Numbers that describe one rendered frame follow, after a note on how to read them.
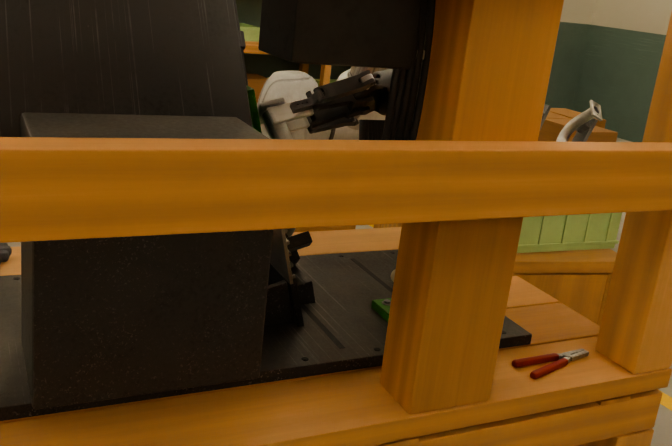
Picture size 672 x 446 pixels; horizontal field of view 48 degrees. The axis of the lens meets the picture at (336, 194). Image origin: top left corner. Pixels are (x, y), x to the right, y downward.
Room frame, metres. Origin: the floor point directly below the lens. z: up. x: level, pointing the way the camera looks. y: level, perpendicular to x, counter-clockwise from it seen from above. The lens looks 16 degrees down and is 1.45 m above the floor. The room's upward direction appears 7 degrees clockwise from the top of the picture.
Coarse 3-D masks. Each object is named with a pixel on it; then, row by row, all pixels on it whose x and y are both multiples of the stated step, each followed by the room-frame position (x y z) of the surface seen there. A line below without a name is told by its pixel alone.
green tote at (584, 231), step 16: (528, 224) 1.96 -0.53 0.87; (544, 224) 1.98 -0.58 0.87; (560, 224) 2.01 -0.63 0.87; (576, 224) 2.03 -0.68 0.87; (592, 224) 2.05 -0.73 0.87; (608, 224) 2.08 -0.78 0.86; (528, 240) 1.96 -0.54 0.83; (544, 240) 1.99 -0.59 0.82; (560, 240) 2.01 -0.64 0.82; (576, 240) 2.03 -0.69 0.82; (592, 240) 2.06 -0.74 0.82; (608, 240) 2.08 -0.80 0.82
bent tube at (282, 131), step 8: (264, 104) 1.17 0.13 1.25; (272, 104) 1.17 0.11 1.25; (280, 104) 1.18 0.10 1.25; (264, 112) 1.18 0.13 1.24; (264, 120) 1.18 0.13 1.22; (272, 128) 1.16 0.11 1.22; (280, 128) 1.16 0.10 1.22; (272, 136) 1.16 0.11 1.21; (280, 136) 1.15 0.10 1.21; (288, 136) 1.15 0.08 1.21; (288, 232) 1.22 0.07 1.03
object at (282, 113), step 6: (270, 108) 1.17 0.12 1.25; (276, 108) 1.17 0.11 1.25; (282, 108) 1.18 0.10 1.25; (288, 108) 1.18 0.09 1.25; (270, 114) 1.16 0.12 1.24; (276, 114) 1.17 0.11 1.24; (282, 114) 1.17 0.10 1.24; (288, 114) 1.17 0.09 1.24; (294, 114) 1.17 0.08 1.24; (300, 114) 1.18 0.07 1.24; (306, 114) 1.18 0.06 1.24; (312, 114) 1.19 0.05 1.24; (276, 120) 1.16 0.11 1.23; (282, 120) 1.16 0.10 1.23; (288, 120) 1.17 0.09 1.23
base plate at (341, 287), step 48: (0, 288) 1.14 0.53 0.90; (336, 288) 1.31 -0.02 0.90; (384, 288) 1.33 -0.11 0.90; (0, 336) 0.99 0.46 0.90; (288, 336) 1.09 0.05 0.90; (336, 336) 1.11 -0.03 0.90; (384, 336) 1.13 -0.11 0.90; (528, 336) 1.20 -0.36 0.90; (0, 384) 0.86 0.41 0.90; (240, 384) 0.96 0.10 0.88
